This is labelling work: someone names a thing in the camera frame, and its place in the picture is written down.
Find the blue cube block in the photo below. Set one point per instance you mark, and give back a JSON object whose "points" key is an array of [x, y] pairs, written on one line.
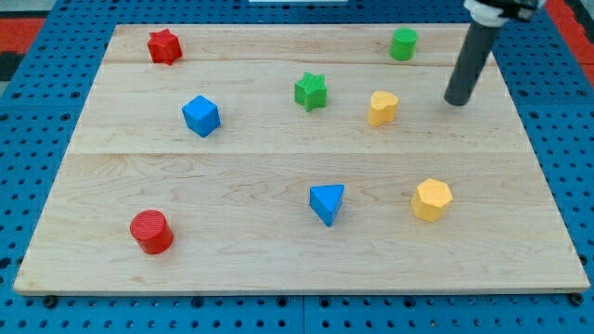
{"points": [[201, 116]]}

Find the green star block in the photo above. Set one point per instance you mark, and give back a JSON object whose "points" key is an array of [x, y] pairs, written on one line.
{"points": [[311, 91]]}

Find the red cylinder block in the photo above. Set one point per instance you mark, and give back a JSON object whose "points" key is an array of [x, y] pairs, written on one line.
{"points": [[151, 231]]}

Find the red star block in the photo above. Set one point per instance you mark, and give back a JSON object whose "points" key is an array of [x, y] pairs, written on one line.
{"points": [[164, 47]]}

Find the wooden board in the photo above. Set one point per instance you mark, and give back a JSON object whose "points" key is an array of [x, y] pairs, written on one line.
{"points": [[237, 200]]}

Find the green cylinder block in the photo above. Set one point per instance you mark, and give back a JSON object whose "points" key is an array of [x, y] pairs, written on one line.
{"points": [[403, 44]]}

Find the blue triangle block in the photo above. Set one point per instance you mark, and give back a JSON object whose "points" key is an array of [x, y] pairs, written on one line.
{"points": [[326, 202]]}

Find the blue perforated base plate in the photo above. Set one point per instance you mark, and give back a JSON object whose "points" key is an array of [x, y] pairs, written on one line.
{"points": [[47, 93]]}

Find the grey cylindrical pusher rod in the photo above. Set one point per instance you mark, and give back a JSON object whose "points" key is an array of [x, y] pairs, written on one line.
{"points": [[470, 63]]}

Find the yellow hexagon block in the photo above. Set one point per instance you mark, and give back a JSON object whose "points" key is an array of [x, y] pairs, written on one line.
{"points": [[431, 200]]}

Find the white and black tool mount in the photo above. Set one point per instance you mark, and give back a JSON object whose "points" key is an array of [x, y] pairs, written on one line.
{"points": [[496, 13]]}

